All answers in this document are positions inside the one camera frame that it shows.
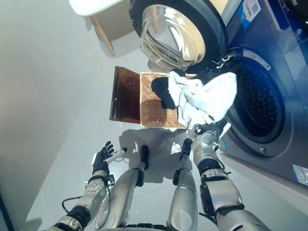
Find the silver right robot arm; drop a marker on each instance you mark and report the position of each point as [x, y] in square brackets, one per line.
[221, 187]

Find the brown translucent acrylic stool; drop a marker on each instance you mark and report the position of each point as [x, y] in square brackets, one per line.
[125, 96]

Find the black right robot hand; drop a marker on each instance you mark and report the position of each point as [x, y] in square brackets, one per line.
[216, 128]

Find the large flat wicker basket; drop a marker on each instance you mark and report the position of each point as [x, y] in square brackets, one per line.
[154, 113]

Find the silver right robot leg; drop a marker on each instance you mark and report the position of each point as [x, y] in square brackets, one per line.
[183, 197]

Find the white garment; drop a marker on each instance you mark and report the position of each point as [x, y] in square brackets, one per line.
[207, 96]

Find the white panel with black edge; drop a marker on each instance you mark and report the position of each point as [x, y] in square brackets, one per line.
[2, 216]

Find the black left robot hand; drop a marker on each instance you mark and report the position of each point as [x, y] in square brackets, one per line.
[101, 161]

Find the black garment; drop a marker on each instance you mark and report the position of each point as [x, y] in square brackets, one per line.
[163, 91]

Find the white chair with wooden legs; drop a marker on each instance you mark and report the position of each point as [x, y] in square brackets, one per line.
[101, 7]

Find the round glass washer door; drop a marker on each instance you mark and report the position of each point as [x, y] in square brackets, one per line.
[173, 31]

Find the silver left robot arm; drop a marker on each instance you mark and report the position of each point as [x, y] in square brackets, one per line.
[93, 192]

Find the grey front-load washing machine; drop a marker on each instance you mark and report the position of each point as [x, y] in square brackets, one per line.
[264, 108]

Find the black left robot foot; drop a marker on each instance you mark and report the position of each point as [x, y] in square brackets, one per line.
[144, 155]

